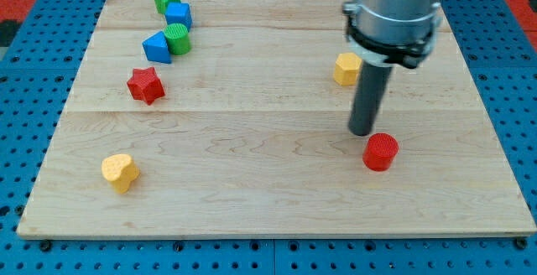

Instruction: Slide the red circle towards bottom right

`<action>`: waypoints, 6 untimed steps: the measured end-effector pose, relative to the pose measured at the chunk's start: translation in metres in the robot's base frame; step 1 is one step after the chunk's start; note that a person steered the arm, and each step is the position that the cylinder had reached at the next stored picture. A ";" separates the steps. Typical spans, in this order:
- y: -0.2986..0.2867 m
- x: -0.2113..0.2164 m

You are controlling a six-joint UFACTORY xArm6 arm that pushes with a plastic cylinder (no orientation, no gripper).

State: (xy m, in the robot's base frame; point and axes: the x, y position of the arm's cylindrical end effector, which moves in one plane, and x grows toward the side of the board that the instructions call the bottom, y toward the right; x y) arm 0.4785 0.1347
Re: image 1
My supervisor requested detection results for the yellow hexagon block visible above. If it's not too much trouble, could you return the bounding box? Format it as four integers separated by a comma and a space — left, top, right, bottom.
333, 53, 362, 86

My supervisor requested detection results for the red cylinder block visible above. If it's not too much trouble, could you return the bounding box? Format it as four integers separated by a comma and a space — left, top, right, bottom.
362, 132, 399, 172

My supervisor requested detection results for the blue triangle block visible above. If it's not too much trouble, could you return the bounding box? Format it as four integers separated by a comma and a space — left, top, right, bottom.
142, 31, 172, 64

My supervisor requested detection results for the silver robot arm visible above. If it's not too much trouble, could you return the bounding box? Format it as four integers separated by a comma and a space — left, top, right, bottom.
342, 0, 441, 69

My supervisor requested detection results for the yellow heart block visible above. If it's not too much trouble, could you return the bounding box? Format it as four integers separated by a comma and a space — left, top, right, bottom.
101, 153, 140, 194

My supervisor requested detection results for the wooden board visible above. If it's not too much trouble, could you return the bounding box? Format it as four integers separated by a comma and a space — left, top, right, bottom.
17, 0, 536, 240

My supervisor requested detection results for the blue cube block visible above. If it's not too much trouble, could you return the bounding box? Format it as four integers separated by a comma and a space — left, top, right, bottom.
164, 3, 192, 30

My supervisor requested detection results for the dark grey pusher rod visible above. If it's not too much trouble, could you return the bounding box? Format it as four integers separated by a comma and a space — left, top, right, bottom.
348, 62, 392, 136

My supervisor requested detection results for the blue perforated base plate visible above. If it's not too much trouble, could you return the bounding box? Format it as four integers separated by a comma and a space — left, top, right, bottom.
1, 0, 536, 274

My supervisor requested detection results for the green cylinder block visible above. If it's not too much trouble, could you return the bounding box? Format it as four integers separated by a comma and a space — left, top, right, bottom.
164, 23, 191, 55

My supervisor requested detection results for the red star block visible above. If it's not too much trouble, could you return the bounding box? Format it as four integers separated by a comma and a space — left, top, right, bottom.
127, 67, 165, 106

